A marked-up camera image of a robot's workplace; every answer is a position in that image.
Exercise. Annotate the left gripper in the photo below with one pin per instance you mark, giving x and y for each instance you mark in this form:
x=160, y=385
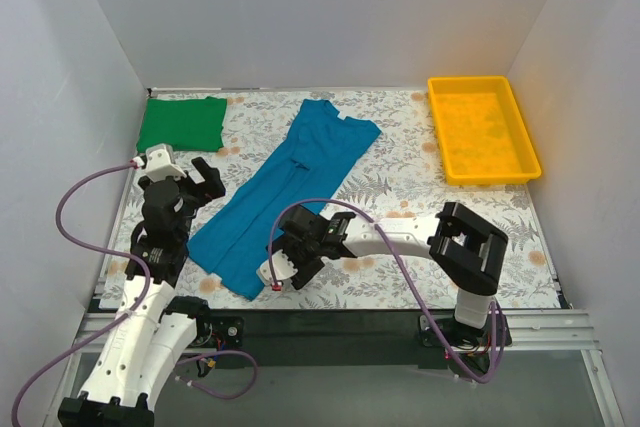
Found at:
x=197, y=186

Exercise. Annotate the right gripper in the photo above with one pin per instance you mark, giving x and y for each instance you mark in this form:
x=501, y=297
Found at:
x=298, y=265

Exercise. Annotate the blue t shirt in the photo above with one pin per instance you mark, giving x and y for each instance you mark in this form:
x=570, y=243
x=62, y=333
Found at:
x=318, y=152

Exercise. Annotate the yellow plastic tray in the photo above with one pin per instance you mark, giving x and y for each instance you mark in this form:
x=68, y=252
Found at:
x=482, y=136

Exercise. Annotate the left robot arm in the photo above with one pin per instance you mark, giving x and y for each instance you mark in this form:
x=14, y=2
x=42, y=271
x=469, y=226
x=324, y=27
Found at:
x=153, y=326

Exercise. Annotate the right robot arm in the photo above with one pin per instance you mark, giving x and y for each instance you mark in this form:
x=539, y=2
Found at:
x=468, y=248

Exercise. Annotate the folded green t shirt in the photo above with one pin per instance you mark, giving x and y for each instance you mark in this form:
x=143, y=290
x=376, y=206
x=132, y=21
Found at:
x=185, y=125

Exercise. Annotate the floral table cloth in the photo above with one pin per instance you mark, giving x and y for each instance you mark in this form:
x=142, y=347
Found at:
x=399, y=177

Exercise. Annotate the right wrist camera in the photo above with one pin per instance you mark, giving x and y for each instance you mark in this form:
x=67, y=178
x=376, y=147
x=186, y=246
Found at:
x=279, y=267

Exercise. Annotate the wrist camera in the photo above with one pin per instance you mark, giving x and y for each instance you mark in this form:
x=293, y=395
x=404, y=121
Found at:
x=279, y=267
x=160, y=164

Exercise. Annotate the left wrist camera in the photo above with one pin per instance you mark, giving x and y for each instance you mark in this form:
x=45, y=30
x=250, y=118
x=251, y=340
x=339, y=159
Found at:
x=160, y=164

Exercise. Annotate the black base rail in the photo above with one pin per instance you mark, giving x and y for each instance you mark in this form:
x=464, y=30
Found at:
x=304, y=338

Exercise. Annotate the aluminium frame rail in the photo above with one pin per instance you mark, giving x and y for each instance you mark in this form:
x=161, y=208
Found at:
x=566, y=330

